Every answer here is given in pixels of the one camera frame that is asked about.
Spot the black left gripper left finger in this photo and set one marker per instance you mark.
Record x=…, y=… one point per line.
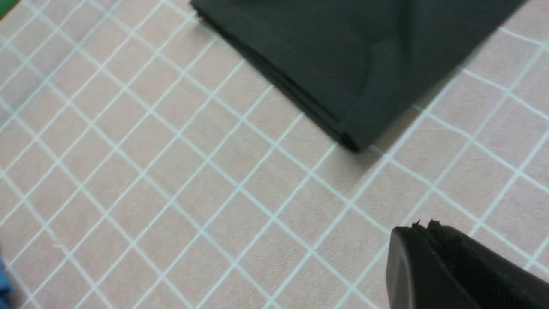
x=416, y=277

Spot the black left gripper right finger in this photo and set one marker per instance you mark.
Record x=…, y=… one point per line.
x=491, y=281

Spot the dark gray long-sleeve top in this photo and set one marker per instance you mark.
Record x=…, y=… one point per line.
x=354, y=66

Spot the pink checkered tablecloth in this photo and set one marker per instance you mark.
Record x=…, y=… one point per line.
x=146, y=165

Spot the blue garment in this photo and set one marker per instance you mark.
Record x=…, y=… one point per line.
x=5, y=288

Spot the green backdrop cloth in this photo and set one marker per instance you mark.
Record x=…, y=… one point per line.
x=6, y=6

